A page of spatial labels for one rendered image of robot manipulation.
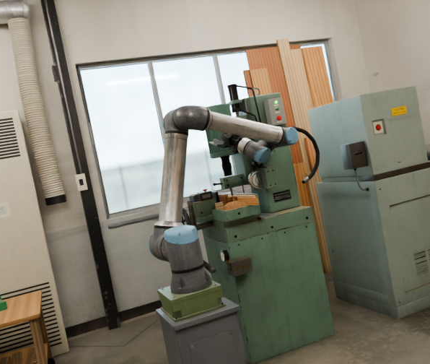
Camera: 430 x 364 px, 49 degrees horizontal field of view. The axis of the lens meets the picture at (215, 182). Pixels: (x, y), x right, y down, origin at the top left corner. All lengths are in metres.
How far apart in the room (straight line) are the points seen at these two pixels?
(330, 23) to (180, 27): 1.57
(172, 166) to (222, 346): 0.85
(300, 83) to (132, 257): 2.22
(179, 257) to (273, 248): 0.86
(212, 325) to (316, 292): 1.04
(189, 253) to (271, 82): 2.67
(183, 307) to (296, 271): 1.01
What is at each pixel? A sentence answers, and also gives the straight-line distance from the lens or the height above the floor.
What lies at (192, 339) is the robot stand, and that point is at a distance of 2.10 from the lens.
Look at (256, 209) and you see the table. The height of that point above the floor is 0.87.
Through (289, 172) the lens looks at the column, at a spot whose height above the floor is 1.02.
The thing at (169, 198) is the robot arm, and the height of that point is 1.05.
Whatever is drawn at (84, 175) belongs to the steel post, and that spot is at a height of 1.25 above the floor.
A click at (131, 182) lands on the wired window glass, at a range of 4.09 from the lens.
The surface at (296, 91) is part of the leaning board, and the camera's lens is 4.55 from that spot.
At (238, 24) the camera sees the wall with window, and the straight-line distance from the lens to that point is 4.58.
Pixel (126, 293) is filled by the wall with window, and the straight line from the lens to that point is 4.10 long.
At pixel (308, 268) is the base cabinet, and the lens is 2.94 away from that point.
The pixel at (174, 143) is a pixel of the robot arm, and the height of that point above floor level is 1.30.
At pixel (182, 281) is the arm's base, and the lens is 2.11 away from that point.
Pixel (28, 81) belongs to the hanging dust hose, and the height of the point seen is 2.01.
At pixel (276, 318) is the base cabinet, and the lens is 2.90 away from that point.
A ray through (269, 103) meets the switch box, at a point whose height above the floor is 1.45.
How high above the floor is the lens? 1.20
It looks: 3 degrees down
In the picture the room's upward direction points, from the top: 11 degrees counter-clockwise
